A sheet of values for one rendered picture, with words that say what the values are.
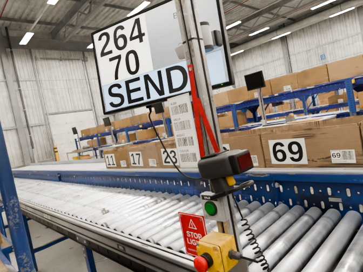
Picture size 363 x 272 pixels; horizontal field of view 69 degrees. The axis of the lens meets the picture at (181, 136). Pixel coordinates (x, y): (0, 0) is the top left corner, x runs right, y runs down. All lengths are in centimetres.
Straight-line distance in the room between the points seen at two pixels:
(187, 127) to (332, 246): 53
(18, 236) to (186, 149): 42
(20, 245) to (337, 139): 104
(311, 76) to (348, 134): 486
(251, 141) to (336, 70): 463
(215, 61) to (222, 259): 52
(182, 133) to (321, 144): 64
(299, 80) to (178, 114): 541
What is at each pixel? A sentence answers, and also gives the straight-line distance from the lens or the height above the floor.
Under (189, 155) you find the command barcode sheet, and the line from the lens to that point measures 72.
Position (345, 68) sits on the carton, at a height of 156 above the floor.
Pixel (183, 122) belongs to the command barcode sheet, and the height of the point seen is 117.
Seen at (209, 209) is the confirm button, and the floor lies 95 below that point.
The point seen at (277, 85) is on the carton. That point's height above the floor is 155.
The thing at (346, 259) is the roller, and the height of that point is 75.
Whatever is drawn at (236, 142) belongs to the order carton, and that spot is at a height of 102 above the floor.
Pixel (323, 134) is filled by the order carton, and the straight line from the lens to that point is 117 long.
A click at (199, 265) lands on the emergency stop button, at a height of 85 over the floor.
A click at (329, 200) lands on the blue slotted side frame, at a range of 120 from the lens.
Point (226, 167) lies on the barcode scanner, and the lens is 57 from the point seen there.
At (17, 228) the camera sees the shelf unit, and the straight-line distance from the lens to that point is 65.
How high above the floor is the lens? 117
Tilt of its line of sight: 3 degrees down
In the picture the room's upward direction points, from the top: 11 degrees counter-clockwise
